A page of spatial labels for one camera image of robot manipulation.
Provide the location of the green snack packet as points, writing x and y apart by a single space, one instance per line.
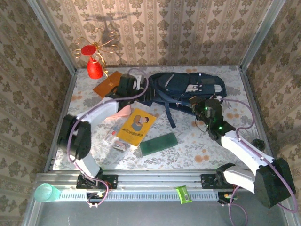
184 194

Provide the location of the green pencil case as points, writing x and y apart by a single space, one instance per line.
158 144

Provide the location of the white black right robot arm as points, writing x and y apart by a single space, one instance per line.
244 147

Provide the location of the yellow illustrated book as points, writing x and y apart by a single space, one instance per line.
136 131

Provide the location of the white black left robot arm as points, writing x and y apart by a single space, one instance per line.
101 110

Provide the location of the pink pad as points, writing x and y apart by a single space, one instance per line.
122 112

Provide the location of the aluminium corner post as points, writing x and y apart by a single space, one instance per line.
54 37
261 33

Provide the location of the floral patterned table cover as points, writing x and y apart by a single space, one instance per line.
188 155

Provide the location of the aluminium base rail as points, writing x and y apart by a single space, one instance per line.
160 179

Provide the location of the black round knob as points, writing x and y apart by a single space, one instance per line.
258 144

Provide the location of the teal plastic cup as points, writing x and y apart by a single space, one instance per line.
44 191

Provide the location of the clear packet with red label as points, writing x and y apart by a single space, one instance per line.
110 136

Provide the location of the aluminium table side rail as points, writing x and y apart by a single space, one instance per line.
67 99
249 89

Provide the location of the navy blue student backpack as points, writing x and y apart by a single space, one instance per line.
178 82

